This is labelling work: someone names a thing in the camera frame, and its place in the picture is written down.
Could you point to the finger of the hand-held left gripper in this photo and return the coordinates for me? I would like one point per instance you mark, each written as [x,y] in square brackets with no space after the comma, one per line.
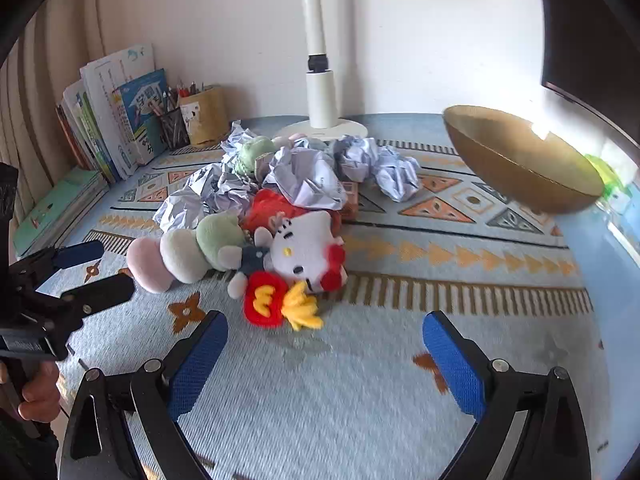
[77,255]
[100,295]

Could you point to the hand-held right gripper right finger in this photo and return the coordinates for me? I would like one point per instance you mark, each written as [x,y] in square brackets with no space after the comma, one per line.
[452,360]

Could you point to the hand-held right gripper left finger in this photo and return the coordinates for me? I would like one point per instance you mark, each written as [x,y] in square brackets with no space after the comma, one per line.
[197,360]

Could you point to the pastel dango plush toy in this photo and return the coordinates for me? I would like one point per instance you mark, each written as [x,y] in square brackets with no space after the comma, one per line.
[180,255]
[255,155]

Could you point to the red fries plush toy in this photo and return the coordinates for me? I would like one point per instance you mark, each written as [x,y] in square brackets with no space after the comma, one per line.
[265,300]

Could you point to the small plush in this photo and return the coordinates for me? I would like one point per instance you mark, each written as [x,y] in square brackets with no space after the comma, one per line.
[252,257]

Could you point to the white paper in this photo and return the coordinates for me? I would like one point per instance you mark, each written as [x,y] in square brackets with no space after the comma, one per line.
[355,157]
[397,175]
[237,135]
[200,195]

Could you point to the white cat plush toy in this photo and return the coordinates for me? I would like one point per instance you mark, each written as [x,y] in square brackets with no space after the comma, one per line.
[300,245]

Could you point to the red-orange plush toy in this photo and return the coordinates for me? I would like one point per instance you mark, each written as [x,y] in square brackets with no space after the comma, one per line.
[265,207]

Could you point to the orange cardboard box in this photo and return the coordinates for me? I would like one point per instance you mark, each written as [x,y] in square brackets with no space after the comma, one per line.
[351,200]

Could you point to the golden bowl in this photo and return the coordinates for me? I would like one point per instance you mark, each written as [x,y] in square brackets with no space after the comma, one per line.
[520,170]

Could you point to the grid-lined paper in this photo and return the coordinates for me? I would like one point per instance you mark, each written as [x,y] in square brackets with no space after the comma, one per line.
[305,175]

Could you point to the person's left forearm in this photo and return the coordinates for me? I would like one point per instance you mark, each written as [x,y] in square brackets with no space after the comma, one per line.
[25,455]

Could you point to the person's left hand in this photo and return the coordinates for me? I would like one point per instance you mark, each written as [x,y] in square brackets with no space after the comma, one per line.
[40,390]

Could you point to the stack of flat green books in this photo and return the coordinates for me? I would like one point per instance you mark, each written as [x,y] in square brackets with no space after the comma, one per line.
[55,205]

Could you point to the patterned light blue mat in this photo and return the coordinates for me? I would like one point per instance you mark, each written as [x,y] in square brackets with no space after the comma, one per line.
[350,410]

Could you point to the row of upright books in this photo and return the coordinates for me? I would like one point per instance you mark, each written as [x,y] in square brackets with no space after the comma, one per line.
[110,110]

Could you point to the black mesh pen holder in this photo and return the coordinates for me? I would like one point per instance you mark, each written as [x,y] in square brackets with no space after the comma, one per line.
[175,130]

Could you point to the bunch of pens and pencils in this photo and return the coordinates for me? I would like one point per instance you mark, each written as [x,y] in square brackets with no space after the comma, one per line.
[167,102]

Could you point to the kraft paper pen holder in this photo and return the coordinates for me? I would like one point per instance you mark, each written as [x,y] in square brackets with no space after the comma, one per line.
[207,117]

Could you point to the bunch of red-capped pens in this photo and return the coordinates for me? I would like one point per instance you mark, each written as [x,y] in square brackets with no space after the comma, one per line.
[187,89]

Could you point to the beige curtain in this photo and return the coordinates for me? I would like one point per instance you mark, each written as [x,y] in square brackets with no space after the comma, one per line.
[50,35]

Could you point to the green plastic object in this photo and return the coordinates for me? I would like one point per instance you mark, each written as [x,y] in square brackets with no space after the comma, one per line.
[602,170]

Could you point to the white desk lamp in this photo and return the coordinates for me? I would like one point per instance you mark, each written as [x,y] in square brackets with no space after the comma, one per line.
[320,95]

